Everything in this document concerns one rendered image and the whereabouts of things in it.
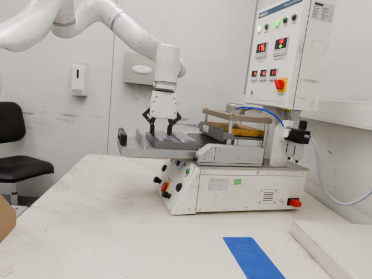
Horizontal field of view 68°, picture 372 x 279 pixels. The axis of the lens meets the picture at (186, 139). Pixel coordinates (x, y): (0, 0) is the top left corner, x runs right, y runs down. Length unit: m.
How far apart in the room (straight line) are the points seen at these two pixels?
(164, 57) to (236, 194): 0.55
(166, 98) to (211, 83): 1.57
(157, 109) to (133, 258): 0.52
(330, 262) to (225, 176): 0.40
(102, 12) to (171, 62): 0.35
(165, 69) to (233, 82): 1.65
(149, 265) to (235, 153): 0.49
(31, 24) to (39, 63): 1.65
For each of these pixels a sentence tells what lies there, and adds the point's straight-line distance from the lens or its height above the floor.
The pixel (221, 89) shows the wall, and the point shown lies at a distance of 2.60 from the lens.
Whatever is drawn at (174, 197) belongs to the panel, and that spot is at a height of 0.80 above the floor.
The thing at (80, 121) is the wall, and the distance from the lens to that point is 2.63.
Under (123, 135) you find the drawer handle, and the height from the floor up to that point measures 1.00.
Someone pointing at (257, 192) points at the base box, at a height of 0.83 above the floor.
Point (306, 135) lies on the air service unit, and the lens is 1.01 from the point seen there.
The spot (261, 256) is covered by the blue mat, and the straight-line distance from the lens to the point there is 0.86.
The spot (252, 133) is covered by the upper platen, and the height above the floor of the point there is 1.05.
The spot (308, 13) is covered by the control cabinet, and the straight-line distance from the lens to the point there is 1.14.
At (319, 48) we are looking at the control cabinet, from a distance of 1.17.
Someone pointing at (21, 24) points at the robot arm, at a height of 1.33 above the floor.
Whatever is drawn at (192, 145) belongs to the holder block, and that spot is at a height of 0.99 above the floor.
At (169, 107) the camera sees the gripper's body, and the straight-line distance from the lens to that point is 1.04.
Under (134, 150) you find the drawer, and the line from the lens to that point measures 0.95.
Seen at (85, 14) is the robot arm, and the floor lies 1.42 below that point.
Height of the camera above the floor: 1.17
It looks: 9 degrees down
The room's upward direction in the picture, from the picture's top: 6 degrees clockwise
